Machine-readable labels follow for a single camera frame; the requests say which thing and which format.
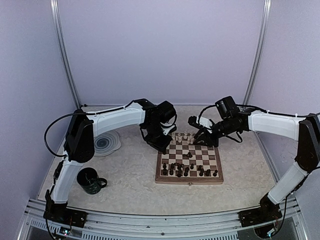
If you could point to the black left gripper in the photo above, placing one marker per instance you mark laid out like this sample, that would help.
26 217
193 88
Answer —
161 146

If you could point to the dark green mug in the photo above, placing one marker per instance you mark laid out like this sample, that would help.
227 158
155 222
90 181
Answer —
90 182

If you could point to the aluminium corner post right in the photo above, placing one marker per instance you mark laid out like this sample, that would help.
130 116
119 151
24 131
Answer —
259 51

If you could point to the aluminium frame rail front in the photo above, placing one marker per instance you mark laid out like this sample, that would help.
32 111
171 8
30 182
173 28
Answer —
224 225

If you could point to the dark queen piece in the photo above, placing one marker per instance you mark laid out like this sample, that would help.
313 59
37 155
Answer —
179 173

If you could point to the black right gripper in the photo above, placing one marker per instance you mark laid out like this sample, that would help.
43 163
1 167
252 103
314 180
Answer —
210 140

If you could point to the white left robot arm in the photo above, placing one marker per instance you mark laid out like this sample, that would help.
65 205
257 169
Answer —
87 128

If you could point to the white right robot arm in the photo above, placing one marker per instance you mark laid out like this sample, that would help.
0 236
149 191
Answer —
290 141

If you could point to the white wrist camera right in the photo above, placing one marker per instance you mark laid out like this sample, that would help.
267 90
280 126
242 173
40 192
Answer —
200 122

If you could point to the white blue swirl plate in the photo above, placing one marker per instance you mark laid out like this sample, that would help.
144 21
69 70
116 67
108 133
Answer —
106 143

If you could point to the wooden folding chess board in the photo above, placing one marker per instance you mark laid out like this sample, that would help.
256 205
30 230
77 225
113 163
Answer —
206 156

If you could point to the aluminium corner post left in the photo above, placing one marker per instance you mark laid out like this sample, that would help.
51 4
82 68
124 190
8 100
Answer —
54 5

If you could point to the aluminium corner post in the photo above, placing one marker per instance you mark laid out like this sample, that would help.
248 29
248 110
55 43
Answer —
54 5
259 51

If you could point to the dark rook piece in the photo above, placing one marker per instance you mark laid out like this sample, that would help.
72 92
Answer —
164 172
208 173

